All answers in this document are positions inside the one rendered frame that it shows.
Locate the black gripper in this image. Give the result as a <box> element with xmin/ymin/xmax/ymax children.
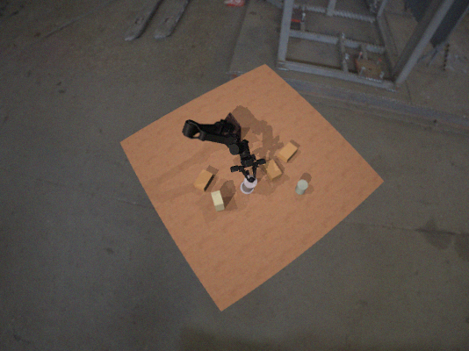
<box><xmin>230</xmin><ymin>152</ymin><xmax>266</xmax><ymax>182</ymax></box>

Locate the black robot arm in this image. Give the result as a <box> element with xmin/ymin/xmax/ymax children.
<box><xmin>182</xmin><ymin>119</ymin><xmax>256</xmax><ymax>167</ymax></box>

